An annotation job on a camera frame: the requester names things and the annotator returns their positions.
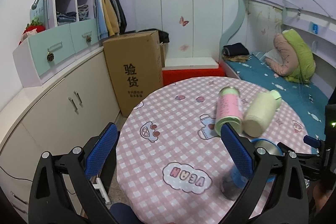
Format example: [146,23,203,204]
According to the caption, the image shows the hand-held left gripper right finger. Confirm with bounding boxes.
[220,124,309,224]

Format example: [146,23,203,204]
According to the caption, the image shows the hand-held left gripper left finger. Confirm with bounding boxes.
[28,122,118,224]

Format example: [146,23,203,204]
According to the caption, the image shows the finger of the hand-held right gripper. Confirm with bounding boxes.
[277,143,325,181]
[304,135,327,149]

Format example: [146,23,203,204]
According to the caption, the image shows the blue cup with metal lid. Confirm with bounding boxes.
[222,137,286,201]

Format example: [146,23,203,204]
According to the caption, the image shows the cream cup with green lid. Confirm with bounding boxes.
[244,89,282,138]

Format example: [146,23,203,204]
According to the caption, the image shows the pink and green cup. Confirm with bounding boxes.
[215,85,244,135]

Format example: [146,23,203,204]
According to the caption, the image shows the blue printed bed sheet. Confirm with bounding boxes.
[226,52,332,140]

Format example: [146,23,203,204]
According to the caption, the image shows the cream low cabinet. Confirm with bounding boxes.
[0,46,124,224]

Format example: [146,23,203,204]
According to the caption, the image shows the dark blue cloth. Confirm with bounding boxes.
[109,202,147,224]

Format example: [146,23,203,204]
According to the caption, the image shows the pink checked tablecloth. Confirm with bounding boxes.
[115,76,311,224]

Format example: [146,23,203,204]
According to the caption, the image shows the pink and green pillow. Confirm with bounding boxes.
[282,29,316,83]

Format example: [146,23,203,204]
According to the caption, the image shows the large cardboard box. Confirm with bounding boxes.
[102,30,164,118]

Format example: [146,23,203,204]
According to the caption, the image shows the red box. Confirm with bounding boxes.
[161,67,226,87]

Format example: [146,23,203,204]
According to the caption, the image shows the yellow folded cloth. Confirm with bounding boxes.
[227,54,252,63]

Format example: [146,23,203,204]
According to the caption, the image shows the white board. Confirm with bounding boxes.
[164,57,219,70]

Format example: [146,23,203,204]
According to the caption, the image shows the dark folded clothes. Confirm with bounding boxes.
[223,42,250,57]

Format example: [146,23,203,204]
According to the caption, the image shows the teal drawer unit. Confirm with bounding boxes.
[13,17,104,88]

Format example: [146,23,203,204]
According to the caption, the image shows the black cloth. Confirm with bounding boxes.
[151,29,171,44]

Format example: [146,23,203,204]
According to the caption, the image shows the light blue hanging shirt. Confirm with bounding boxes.
[92,0,109,41]

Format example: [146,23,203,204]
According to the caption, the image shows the yellow hanging jacket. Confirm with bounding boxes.
[101,0,120,37]

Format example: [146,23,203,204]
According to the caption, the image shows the dark grey hanging jacket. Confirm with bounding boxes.
[109,0,128,33]

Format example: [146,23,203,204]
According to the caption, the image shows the red bag with green plant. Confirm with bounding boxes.
[19,17,46,45]

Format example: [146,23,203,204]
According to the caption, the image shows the white stool frame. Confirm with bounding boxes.
[93,177,110,205]

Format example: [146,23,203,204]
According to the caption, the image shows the black cable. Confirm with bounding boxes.
[0,166,33,182]

